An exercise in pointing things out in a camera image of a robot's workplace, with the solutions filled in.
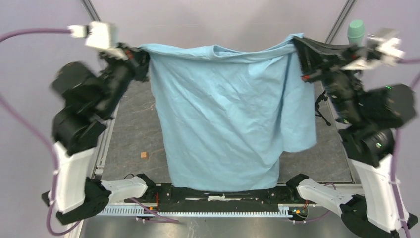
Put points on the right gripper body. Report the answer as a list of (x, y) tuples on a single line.
[(332, 73)]

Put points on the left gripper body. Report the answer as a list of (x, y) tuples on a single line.
[(127, 65)]

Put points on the light blue printed t-shirt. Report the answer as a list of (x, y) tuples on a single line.
[(226, 116)]

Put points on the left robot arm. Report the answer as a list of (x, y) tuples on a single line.
[(90, 101)]

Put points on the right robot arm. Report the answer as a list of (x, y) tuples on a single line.
[(369, 140)]

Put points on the mint green microphone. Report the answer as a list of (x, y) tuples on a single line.
[(356, 32)]

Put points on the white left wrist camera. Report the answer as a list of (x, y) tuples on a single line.
[(100, 36)]

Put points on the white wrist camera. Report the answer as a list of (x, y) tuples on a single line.
[(100, 36), (382, 48)]

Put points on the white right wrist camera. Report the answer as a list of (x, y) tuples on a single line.
[(382, 48)]

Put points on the black base frame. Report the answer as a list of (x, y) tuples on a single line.
[(171, 201)]

